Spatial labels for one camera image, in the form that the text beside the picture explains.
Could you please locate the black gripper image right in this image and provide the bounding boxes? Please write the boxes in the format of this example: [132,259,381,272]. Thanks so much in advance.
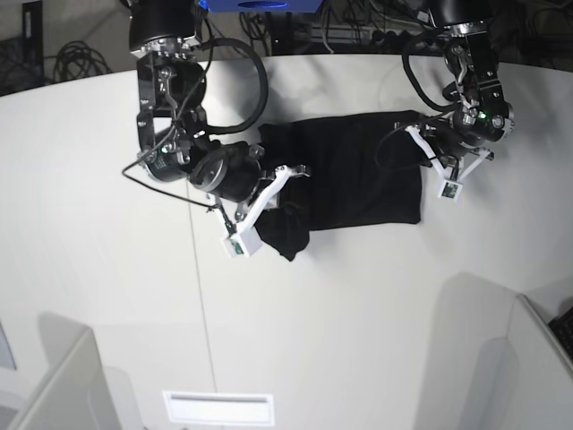
[393,120,494,168]

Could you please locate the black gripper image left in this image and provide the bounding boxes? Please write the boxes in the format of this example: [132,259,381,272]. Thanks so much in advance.
[188,142,311,219]

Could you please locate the black T-shirt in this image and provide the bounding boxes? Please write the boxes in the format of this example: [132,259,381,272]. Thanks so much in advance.
[255,110,423,261]

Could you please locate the robot arm image right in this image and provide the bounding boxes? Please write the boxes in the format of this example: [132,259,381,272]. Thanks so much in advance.
[374,1,514,170]

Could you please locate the white power strip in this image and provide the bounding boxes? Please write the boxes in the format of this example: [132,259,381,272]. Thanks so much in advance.
[298,24,422,46]

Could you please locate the blue box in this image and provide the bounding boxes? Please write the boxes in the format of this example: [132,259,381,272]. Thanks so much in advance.
[198,0,322,13]

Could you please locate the black keyboard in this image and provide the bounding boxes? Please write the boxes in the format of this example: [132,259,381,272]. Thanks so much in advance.
[549,308,573,359]

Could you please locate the white partition panel right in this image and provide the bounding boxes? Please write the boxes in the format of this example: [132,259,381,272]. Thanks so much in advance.
[502,296,572,429]

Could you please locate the white partition panel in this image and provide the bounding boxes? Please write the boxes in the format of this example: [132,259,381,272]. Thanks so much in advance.
[502,296,572,429]
[7,327,122,430]

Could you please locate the black cabinet edge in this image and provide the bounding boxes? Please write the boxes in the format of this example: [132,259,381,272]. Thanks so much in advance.
[21,1,45,86]

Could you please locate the white table slot plate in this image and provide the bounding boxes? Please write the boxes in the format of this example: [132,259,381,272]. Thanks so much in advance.
[163,391,276,426]

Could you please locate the white partition panel left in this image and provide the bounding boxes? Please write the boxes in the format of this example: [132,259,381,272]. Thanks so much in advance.
[7,327,122,430]

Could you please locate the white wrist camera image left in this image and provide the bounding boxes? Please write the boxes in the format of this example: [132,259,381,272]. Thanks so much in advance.
[218,165,296,258]

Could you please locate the black coiled cable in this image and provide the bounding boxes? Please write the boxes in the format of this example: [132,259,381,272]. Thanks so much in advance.
[52,39,113,84]

